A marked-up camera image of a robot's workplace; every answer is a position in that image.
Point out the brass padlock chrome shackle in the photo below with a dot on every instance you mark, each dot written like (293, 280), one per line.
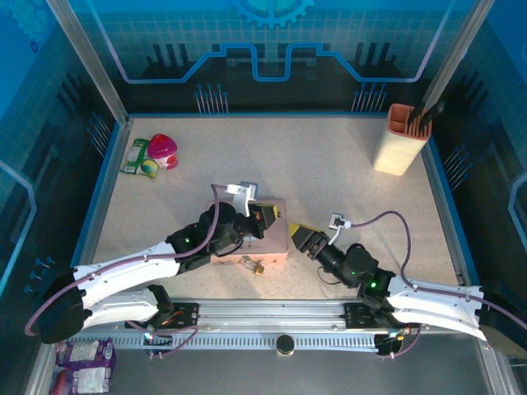
(258, 270)

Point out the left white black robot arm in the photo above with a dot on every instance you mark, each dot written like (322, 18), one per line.
(123, 267)

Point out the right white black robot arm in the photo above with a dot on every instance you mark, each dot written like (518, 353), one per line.
(432, 302)

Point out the pink lockable box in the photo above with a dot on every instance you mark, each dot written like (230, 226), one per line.
(276, 243)

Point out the chrome hasp on box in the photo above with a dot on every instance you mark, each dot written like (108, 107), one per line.
(246, 259)

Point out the pink heart-shaped container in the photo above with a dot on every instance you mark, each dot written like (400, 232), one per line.
(162, 150)

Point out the black round knob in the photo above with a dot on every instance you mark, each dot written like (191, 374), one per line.
(285, 345)

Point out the green snack package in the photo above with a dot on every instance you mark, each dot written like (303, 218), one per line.
(135, 154)

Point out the peach utensil holder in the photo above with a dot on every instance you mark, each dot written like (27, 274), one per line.
(397, 148)

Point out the black kitchen utensil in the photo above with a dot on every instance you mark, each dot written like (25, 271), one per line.
(419, 113)
(436, 110)

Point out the purple snack package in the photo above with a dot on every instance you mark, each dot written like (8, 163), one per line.
(82, 380)
(86, 354)

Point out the aluminium mounting rail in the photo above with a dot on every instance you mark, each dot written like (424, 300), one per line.
(271, 317)

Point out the aluminium frame post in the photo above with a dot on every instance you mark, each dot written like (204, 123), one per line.
(94, 70)
(450, 53)

